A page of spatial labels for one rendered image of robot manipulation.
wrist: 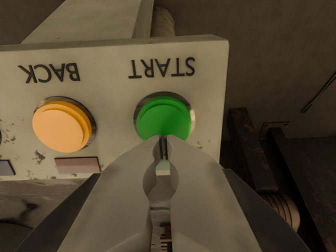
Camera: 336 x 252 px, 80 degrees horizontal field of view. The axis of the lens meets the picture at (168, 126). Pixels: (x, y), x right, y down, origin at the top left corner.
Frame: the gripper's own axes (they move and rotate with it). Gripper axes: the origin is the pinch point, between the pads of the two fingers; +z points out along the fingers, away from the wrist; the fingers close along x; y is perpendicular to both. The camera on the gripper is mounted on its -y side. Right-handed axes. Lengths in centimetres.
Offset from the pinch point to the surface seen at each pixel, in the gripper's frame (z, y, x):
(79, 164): 2.3, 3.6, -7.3
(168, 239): 123, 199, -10
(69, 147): 1.4, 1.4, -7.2
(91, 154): 2.5, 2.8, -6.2
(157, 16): 54, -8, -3
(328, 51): 69, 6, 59
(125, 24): 10.3, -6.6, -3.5
